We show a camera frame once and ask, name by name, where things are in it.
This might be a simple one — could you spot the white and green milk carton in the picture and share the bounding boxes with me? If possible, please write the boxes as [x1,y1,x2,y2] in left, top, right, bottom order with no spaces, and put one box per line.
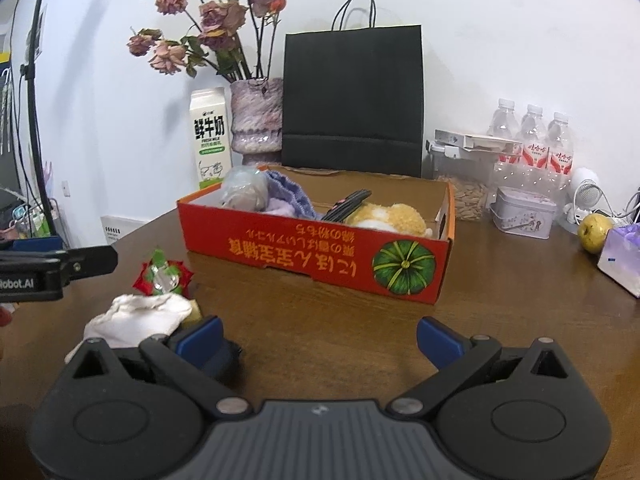
[189,87,233,192]

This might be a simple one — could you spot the blue-purple knitted cloth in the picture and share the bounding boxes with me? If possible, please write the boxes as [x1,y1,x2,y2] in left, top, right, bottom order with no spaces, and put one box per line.
[262,170,324,220]

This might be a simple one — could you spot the clear plastic seed container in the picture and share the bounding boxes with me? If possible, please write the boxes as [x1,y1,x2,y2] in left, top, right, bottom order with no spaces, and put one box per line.
[429,142,493,222]

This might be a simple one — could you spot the white cables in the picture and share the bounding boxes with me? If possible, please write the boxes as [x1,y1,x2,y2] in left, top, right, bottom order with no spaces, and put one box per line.
[607,187,640,226]

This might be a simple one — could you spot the white flat cardboard box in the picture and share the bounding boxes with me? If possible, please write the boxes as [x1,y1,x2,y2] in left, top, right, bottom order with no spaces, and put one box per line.
[434,129,523,155]

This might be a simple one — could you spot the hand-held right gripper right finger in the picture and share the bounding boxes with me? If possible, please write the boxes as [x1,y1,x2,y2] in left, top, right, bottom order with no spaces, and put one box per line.
[387,316,571,423]

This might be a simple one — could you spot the orange cardboard box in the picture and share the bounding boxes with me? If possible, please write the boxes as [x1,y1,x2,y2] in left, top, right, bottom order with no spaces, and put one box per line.
[176,164,457,306]

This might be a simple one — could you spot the cluttered storage rack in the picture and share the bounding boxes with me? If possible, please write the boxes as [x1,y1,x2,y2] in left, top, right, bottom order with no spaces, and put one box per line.
[0,186,61,241]

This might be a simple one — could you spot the yellow and white plush toy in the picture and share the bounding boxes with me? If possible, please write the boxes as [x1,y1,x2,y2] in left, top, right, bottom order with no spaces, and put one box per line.
[345,203,434,238]

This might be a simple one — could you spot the pink mottled glass vase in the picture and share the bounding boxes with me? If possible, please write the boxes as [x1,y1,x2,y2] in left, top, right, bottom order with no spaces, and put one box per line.
[230,78,284,155]

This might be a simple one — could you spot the black tripod stand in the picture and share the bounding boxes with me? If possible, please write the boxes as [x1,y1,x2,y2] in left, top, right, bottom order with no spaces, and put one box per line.
[20,0,65,237]

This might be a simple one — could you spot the black ribbed comb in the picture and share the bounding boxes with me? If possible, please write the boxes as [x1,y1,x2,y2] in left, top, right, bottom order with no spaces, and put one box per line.
[321,189,374,223]

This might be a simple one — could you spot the white cloth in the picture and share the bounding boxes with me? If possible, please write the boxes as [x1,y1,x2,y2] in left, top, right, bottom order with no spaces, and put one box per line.
[84,292,193,349]

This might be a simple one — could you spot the purple tissue pack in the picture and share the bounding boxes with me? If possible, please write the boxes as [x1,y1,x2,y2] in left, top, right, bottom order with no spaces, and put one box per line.
[596,225,640,298]

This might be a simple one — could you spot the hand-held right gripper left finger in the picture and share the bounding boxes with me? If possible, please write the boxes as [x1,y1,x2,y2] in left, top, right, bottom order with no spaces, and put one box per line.
[65,316,253,423]

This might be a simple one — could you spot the dried pink rose bouquet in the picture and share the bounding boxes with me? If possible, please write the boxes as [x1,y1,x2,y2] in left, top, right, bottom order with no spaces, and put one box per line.
[126,0,287,84]

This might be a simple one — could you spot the lilac floral tin box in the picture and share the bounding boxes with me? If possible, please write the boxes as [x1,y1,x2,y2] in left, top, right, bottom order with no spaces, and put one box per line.
[489,186,559,239]

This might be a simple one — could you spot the yellow-green apple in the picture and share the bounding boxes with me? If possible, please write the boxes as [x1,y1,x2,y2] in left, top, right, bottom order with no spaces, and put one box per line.
[578,213,614,255]

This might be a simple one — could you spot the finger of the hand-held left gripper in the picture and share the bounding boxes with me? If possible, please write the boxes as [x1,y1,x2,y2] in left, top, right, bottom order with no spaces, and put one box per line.
[50,246,119,287]

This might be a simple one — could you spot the red and green ornament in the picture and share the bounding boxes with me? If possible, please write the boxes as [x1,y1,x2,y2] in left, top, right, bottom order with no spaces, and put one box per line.
[132,247,195,295]

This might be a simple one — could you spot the clear plastic ball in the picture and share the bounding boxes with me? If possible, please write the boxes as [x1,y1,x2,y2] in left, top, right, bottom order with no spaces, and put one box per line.
[220,167,271,211]

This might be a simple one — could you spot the black paper bag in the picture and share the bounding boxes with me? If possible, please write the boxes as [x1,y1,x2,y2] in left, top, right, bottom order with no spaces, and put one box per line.
[281,0,426,178]

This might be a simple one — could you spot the white printed paper bag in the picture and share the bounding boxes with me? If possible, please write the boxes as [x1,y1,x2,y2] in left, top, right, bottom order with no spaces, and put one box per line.
[100,212,151,246]

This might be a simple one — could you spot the small white desk fan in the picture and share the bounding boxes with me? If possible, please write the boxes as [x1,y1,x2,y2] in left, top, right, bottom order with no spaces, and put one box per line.
[565,167,608,233]

